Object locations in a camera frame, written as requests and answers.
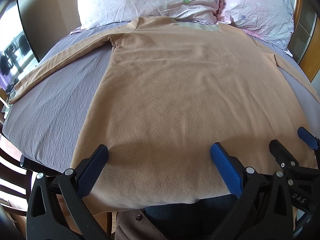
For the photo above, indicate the right floral pink pillow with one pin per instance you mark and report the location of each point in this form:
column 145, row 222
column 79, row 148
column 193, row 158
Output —
column 269, row 20

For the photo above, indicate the left floral white pillow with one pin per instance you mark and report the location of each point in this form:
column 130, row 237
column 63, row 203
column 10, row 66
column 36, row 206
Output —
column 95, row 13

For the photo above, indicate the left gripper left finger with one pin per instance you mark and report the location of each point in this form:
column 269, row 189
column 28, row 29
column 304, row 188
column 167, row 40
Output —
column 56, row 209

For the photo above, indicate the brown jacket with button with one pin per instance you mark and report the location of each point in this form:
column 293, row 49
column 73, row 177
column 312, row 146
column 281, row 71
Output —
column 133, row 224

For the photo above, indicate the dark wooden chair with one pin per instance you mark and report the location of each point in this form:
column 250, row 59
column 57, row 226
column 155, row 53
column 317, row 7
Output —
column 15, row 189

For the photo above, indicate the tan long-sleeve shirt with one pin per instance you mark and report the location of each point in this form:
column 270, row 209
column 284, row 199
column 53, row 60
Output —
column 169, row 91

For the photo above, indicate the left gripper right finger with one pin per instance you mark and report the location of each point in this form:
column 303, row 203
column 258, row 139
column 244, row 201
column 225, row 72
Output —
column 263, row 209

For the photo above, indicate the purple textured bedsheet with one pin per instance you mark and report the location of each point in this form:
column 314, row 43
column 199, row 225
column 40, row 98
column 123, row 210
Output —
column 44, row 125

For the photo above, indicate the dark window frame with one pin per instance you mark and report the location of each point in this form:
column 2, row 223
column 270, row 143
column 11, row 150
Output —
column 28, row 15

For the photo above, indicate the wooden headboard frame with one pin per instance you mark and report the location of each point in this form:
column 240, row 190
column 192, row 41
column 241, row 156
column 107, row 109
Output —
column 304, row 44

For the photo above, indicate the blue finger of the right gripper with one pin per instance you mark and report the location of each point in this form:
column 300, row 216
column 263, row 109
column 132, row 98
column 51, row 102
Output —
column 308, row 138

